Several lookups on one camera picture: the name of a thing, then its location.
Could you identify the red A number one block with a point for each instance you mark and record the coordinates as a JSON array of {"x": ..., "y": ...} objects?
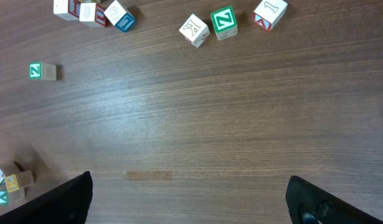
[{"x": 269, "y": 12}]

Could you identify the yellow-sided wooden block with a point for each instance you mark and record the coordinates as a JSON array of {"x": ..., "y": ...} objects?
[{"x": 98, "y": 1}]

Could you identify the green Z block left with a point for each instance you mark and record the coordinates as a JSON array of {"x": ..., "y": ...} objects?
[{"x": 42, "y": 71}]

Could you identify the green z block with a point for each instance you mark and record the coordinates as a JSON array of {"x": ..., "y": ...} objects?
[
  {"x": 224, "y": 22},
  {"x": 42, "y": 71}
]

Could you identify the plain wooden block top-left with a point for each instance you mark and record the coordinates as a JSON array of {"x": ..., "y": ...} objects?
[{"x": 68, "y": 10}]

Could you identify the blue letter wooden block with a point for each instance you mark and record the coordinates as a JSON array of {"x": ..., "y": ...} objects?
[{"x": 120, "y": 16}]

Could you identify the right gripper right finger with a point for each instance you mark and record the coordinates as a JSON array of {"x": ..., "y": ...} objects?
[{"x": 308, "y": 203}]

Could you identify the red-sided K wooden block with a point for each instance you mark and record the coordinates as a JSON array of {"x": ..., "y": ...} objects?
[{"x": 195, "y": 30}]

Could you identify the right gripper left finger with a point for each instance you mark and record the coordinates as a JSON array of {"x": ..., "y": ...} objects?
[{"x": 66, "y": 204}]

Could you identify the green Z block right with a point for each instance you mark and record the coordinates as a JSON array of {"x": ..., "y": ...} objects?
[{"x": 224, "y": 22}]

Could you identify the yellow top wooden block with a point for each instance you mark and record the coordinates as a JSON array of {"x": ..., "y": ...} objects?
[{"x": 19, "y": 181}]

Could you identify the wooden block with number eight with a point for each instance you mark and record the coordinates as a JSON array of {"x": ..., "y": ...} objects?
[{"x": 92, "y": 14}]

